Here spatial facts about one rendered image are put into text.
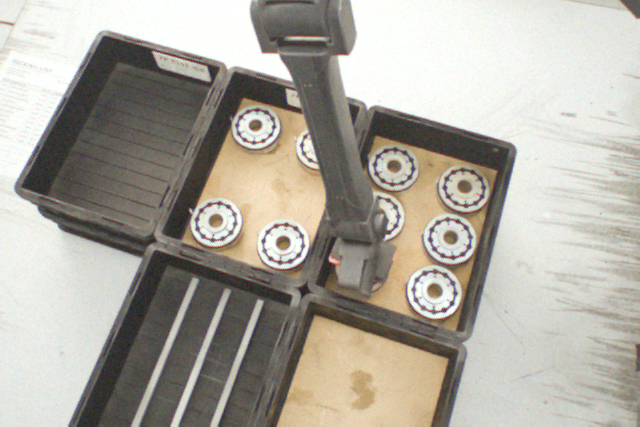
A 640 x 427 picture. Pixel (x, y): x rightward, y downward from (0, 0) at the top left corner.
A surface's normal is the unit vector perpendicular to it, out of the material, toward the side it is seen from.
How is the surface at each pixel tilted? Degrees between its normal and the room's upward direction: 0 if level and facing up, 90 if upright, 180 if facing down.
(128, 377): 0
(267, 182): 0
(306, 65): 75
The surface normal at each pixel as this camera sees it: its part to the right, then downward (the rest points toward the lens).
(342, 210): -0.30, 0.75
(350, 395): -0.03, -0.38
